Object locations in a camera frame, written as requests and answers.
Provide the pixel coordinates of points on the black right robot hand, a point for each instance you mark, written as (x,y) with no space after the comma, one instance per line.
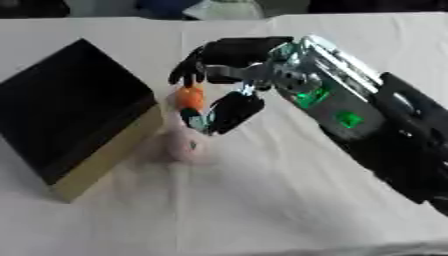
(233,53)

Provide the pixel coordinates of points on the pink soft toy orange beak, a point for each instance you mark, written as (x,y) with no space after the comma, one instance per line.
(188,146)

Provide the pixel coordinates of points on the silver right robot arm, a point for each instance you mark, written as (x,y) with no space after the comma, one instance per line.
(350,110)

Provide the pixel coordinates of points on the tan cardboard box black inside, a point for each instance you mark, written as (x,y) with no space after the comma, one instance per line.
(70,110)

